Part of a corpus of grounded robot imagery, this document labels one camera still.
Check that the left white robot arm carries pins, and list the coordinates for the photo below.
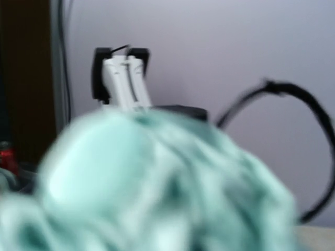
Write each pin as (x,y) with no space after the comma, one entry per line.
(118,78)

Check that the mint green folding umbrella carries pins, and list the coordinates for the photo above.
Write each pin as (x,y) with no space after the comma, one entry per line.
(153,180)

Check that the red object in background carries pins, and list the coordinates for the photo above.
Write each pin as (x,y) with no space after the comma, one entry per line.
(9,166)

